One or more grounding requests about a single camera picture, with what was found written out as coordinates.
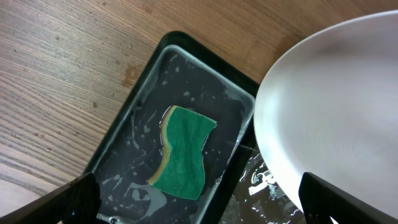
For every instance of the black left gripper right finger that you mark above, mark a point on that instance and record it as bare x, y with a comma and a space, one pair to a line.
323, 202

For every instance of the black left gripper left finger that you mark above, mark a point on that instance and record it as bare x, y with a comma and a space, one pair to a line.
76, 202

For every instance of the white plate front blue stain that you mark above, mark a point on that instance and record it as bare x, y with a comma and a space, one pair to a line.
329, 106

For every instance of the green yellow sponge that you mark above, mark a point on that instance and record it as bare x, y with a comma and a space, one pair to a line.
183, 134

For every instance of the large brown serving tray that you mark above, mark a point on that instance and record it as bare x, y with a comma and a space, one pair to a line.
258, 199

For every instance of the small black water tray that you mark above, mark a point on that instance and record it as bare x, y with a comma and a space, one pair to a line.
181, 72

